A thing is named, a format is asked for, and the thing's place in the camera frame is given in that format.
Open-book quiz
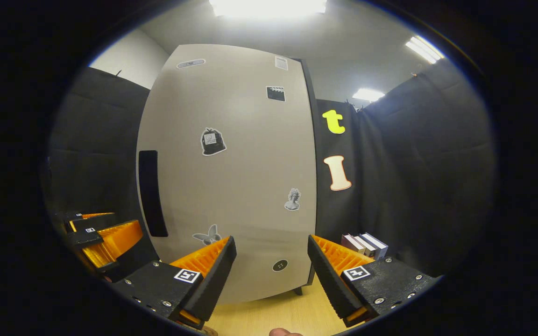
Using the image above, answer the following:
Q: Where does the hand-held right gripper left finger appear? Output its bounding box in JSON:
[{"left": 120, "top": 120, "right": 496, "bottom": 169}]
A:
[{"left": 110, "top": 235, "right": 238, "bottom": 329}]

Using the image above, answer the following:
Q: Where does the maroon cover book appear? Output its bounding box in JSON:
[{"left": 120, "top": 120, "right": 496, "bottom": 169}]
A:
[{"left": 341, "top": 234, "right": 365, "bottom": 255}]

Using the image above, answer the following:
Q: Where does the grey cabinet door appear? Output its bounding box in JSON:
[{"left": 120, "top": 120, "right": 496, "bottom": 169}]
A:
[{"left": 136, "top": 44, "right": 317, "bottom": 305}]

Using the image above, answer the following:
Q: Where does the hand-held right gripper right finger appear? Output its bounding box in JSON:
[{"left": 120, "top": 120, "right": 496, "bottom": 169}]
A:
[{"left": 307, "top": 234, "right": 443, "bottom": 328}]

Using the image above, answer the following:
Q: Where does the black backdrop cloth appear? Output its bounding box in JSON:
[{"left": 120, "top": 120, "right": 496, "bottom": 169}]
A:
[{"left": 47, "top": 58, "right": 496, "bottom": 280}]

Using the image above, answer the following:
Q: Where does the grey cover book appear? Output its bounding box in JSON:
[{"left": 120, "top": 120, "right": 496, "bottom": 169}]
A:
[{"left": 360, "top": 232, "right": 389, "bottom": 260}]

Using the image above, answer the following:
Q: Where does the ceiling light panel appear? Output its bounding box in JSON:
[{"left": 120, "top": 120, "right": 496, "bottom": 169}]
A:
[
  {"left": 352, "top": 88, "right": 385, "bottom": 102},
  {"left": 404, "top": 36, "right": 446, "bottom": 65},
  {"left": 209, "top": 0, "right": 328, "bottom": 18}
]

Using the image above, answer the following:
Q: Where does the black cabinet door handle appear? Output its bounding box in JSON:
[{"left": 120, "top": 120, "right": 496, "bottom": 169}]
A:
[{"left": 138, "top": 150, "right": 169, "bottom": 238}]

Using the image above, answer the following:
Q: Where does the white spine book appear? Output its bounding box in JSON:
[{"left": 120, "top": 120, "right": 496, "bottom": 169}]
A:
[{"left": 353, "top": 235, "right": 377, "bottom": 258}]

